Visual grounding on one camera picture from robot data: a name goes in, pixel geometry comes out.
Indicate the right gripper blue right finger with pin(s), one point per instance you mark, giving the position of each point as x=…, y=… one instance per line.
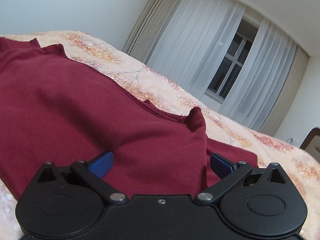
x=221, y=166

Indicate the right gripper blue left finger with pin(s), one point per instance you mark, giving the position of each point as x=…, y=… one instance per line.
x=102, y=164

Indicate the dark red knit shirt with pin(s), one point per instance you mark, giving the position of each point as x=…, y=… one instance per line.
x=56, y=109

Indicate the white framed window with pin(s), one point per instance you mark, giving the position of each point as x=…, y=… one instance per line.
x=233, y=60

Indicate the dark wooden furniture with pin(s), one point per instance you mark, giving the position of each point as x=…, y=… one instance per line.
x=311, y=143

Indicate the floral beige bedspread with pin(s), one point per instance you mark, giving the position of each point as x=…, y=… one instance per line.
x=146, y=84

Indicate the beige drape right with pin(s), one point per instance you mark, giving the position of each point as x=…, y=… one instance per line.
x=287, y=94

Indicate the beige drape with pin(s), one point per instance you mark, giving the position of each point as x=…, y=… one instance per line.
x=287, y=94
x=149, y=28

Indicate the beige drape left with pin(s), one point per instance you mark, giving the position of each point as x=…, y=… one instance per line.
x=149, y=28

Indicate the white sheer curtain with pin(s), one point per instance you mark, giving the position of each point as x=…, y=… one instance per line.
x=194, y=43

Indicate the wall socket with cable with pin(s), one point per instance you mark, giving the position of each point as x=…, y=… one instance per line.
x=292, y=141

